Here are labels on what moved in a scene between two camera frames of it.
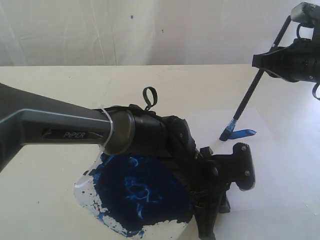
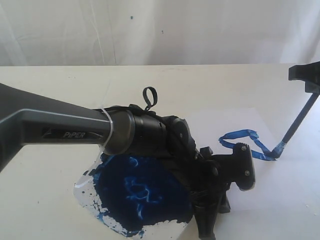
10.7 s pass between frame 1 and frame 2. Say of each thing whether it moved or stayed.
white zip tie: stayed
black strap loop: stayed
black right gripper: moved
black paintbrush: moved
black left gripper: stayed
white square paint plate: stayed
